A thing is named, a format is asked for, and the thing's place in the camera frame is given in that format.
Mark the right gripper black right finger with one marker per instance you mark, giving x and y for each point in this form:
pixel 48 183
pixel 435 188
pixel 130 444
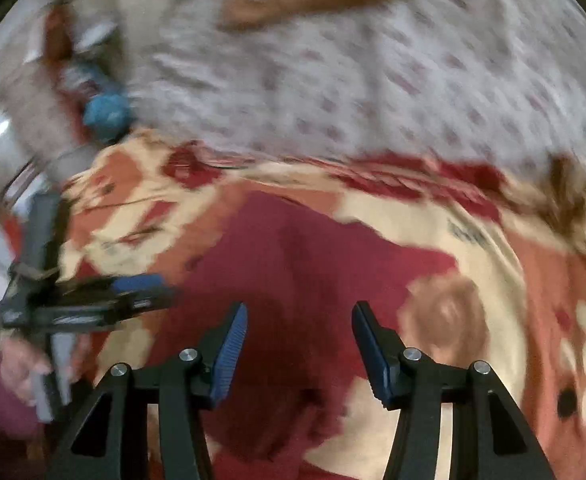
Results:
pixel 490 436

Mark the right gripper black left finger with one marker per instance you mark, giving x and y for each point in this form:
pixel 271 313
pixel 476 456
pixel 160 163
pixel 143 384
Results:
pixel 107 438

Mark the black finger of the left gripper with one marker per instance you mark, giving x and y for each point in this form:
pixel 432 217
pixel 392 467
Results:
pixel 111 298

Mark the maroon knit garment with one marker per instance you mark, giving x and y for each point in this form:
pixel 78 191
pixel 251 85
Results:
pixel 299 406

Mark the maroon sleeve left forearm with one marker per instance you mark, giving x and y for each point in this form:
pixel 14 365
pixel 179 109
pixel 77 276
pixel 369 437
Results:
pixel 19 428

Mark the person's left hand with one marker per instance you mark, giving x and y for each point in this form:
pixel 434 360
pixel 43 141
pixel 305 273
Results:
pixel 20 361

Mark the red cream orange patterned blanket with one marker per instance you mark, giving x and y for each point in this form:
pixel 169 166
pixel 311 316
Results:
pixel 516 299

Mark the blue plastic bag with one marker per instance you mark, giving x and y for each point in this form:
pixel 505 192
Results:
pixel 108 116

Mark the white floral bed sheet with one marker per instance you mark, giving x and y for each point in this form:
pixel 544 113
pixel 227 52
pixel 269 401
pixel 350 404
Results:
pixel 496 80

